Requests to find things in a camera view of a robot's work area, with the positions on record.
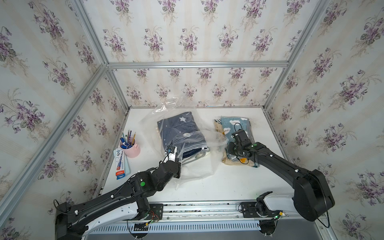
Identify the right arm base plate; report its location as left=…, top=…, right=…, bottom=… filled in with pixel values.
left=238, top=202, right=286, bottom=220

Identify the blue pen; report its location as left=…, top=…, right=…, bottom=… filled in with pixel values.
left=120, top=138, right=130, bottom=149

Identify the aluminium mounting rail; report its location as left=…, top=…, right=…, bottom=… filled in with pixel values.
left=76, top=198, right=326, bottom=224

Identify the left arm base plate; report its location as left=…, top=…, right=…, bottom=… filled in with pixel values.
left=121, top=203, right=164, bottom=222

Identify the white toothpaste box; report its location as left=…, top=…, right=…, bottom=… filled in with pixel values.
left=114, top=149, right=131, bottom=180

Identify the pink pen cup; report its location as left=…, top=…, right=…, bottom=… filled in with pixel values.
left=120, top=142, right=141, bottom=159

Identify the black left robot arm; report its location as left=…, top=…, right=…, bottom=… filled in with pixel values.
left=54, top=161, right=181, bottom=240

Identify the clear plastic vacuum bag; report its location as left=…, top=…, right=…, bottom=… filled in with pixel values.
left=139, top=97, right=229, bottom=189

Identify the beige floral fleece blanket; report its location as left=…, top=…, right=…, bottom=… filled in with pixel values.
left=214, top=119, right=255, bottom=168

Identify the navy star pattern blanket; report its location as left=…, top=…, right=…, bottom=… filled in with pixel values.
left=157, top=112, right=210, bottom=164

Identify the blue bear pattern blanket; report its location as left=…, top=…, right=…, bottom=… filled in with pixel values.
left=220, top=117, right=254, bottom=160

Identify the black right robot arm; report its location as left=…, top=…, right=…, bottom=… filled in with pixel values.
left=227, top=130, right=335, bottom=222

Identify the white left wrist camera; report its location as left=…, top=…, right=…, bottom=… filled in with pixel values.
left=165, top=146, right=177, bottom=162

